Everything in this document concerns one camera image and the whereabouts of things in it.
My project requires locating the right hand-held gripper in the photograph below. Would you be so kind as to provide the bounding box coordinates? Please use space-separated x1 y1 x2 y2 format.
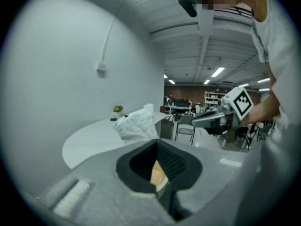
191 87 254 129

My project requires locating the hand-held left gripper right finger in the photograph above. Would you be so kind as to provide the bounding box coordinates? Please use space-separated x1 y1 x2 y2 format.
157 138 250 222

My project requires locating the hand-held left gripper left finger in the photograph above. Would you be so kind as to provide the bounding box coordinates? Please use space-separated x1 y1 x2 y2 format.
37 139 176 226

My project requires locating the wooden drawer with white front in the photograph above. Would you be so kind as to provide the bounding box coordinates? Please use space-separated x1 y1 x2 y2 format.
150 160 169 199

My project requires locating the clear plastic bag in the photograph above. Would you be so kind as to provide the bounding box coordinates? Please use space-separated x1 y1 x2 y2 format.
112 103 158 145

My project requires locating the person's right forearm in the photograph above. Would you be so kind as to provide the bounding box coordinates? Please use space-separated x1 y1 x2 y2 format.
242 92 282 127

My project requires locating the white storage shelf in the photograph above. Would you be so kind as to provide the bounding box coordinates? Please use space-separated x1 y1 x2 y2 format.
204 90 228 112

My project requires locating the grey padded chair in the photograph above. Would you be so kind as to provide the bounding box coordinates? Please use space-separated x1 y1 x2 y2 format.
175 115 196 145

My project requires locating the white office desk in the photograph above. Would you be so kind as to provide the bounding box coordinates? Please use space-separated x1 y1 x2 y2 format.
164 104 192 115

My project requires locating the white curved table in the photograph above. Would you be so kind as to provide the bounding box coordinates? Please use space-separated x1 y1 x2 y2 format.
62 111 174 170

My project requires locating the small potted flower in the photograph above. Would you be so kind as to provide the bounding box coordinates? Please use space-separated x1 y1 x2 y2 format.
112 105 124 119

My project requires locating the person's white t-shirt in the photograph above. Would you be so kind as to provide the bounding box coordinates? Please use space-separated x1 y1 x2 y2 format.
250 0 301 131

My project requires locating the person's head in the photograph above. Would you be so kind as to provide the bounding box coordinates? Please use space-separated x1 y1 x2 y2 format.
195 0 269 23

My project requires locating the black head-worn camera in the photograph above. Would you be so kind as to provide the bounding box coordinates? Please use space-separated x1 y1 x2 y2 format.
176 0 198 18

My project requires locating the white wall conduit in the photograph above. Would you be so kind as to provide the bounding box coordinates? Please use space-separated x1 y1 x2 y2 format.
101 17 116 63

